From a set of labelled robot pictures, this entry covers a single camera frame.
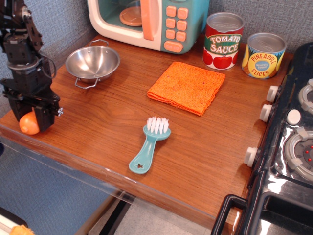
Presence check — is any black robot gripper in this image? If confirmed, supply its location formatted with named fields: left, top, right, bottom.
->
left=0, top=57, right=63, bottom=132

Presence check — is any orange toy carrot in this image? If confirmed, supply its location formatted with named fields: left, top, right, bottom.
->
left=19, top=111, right=40, bottom=135

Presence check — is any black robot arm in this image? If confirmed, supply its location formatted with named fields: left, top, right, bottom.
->
left=0, top=0, right=63, bottom=132

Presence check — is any clear acrylic table guard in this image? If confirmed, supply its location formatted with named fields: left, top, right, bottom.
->
left=0, top=125, right=215, bottom=227

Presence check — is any small steel bowl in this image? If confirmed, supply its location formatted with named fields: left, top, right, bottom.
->
left=65, top=39, right=120, bottom=90

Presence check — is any teal dish brush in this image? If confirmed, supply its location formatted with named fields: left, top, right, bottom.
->
left=129, top=117, right=171, bottom=174

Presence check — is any orange folded cloth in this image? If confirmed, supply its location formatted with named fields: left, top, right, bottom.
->
left=147, top=62, right=225, bottom=116

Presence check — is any teal toy microwave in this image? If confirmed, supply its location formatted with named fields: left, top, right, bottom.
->
left=87, top=0, right=209, bottom=54

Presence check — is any tomato sauce can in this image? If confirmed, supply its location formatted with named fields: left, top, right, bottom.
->
left=202, top=12, right=245, bottom=70

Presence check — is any pineapple slices can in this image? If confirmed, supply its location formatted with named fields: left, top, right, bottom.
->
left=242, top=32, right=287, bottom=79

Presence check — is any black toy stove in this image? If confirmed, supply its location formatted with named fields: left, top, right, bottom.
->
left=211, top=43, right=313, bottom=235

